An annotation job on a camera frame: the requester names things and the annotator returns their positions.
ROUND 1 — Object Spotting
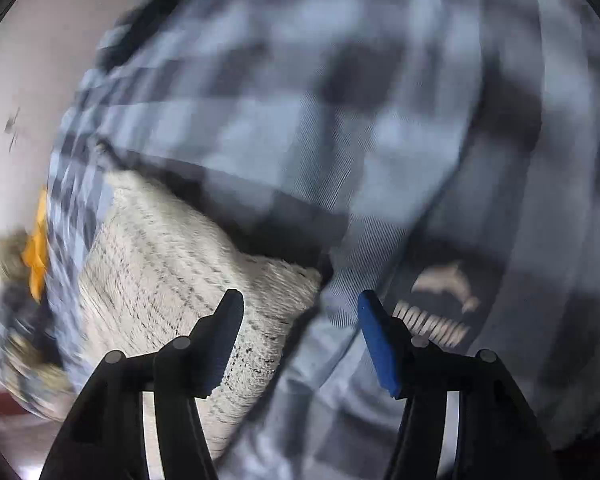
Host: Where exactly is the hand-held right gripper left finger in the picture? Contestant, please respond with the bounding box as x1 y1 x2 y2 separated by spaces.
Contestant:
39 289 245 480

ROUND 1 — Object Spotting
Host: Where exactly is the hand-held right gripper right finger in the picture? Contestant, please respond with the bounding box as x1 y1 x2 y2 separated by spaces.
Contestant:
357 290 561 480

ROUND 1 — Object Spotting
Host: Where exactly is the cream fuzzy checked garment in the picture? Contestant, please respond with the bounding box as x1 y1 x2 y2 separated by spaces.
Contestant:
77 170 323 461

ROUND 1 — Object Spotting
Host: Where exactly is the dark garment with white logo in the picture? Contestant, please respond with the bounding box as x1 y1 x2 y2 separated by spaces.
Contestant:
375 245 511 361

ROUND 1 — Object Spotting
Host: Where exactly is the orange cloth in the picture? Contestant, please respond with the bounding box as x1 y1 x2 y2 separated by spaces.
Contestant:
22 187 49 301

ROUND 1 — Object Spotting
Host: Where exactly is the pile of patterned bedding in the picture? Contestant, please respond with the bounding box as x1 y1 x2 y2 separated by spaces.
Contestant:
0 230 76 411

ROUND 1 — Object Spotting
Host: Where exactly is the blue grey checked blanket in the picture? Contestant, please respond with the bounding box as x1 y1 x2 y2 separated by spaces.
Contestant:
0 0 600 480

